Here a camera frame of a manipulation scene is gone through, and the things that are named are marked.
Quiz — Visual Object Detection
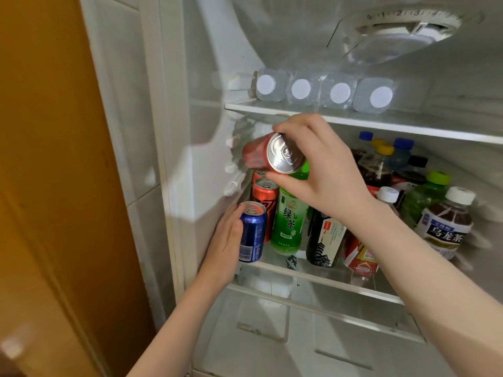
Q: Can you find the person's left hand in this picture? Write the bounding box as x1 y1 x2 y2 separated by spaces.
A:
196 206 247 292

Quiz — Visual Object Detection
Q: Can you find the person's right hand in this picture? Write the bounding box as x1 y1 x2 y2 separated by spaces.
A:
266 113 375 225

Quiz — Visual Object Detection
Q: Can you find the blue soda can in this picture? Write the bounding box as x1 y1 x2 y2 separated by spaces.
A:
238 201 269 264

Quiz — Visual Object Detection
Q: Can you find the red soda can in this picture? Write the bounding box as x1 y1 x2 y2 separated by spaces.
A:
241 132 307 175

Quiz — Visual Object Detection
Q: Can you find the person's right forearm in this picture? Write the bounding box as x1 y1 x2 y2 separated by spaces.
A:
345 196 503 377

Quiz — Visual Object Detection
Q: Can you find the person's left forearm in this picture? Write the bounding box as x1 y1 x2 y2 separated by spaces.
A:
127 275 226 377

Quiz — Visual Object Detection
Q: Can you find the orange and black soda can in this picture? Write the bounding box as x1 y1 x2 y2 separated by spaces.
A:
251 178 280 245

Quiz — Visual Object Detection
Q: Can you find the green tea bottle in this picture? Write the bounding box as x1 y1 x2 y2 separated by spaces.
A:
270 161 311 256

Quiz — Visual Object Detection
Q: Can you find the black label drink bottle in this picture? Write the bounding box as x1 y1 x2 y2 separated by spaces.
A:
306 210 348 268

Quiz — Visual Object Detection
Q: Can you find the dark soda bottle yellow cap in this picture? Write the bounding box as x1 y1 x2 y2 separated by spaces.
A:
356 144 395 189

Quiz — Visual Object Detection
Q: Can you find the blue cap bottle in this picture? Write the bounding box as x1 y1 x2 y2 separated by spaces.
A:
352 131 374 153
387 137 415 173

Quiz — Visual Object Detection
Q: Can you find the glass fridge shelf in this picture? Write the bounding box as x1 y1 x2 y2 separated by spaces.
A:
236 247 405 307
224 100 503 145

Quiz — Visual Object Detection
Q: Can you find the clear water bottle white cap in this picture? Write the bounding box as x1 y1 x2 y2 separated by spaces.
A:
251 68 291 102
287 70 321 106
352 77 395 114
319 72 356 110

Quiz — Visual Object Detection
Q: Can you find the red label white cap bottle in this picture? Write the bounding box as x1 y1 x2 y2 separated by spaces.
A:
343 186 401 277

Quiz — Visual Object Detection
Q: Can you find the clear crisper drawer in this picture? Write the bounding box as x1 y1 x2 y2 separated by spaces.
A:
193 284 456 377

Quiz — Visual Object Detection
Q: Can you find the black cap bottle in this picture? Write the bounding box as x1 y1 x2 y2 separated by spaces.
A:
393 155 429 193

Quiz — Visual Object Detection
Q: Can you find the green bottle with green cap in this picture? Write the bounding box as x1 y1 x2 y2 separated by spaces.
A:
399 170 452 228

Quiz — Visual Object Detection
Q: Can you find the white refrigerator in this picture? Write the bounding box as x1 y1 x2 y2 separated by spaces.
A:
79 0 503 377

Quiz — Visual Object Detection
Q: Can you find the brown tea bottle white cap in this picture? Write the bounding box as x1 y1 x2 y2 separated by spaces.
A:
414 186 477 260

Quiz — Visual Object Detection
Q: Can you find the white thermostat dial housing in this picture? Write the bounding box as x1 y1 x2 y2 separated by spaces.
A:
338 5 482 67

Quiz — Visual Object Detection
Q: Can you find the orange wooden door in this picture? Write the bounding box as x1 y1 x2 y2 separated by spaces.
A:
0 0 158 377

